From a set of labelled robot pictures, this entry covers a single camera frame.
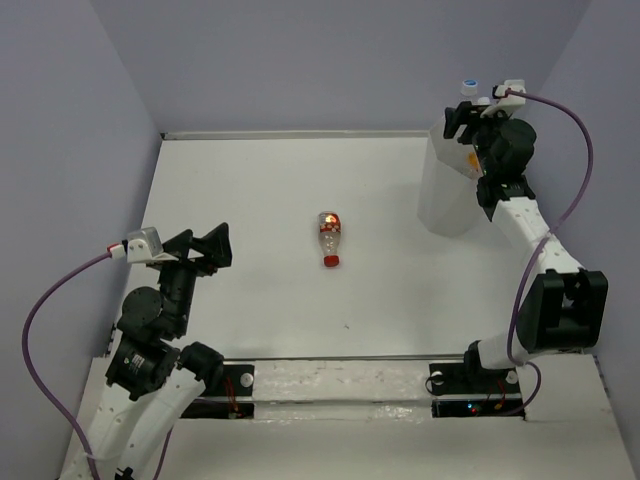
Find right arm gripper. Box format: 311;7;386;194
444;101;513;177

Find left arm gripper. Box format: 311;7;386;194
156;220;233;334

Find clear crushed plastic bottle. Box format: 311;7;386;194
460;79;479;102

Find orange juice bottle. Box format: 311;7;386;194
467;152;483;177

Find red cap small bottle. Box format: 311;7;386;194
318;211;342;268

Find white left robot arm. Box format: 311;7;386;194
61;223;232;479

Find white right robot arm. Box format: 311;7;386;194
179;137;579;361

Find white plastic bin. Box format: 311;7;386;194
417;117;482;237

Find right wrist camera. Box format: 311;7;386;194
478;79;526;118

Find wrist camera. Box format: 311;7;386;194
478;79;526;118
107;227;163;264

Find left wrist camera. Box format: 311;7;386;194
107;227;163;264

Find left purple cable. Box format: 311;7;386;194
22;252;174;480

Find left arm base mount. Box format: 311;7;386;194
181;363;255;420

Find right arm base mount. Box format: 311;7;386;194
425;362;524;419

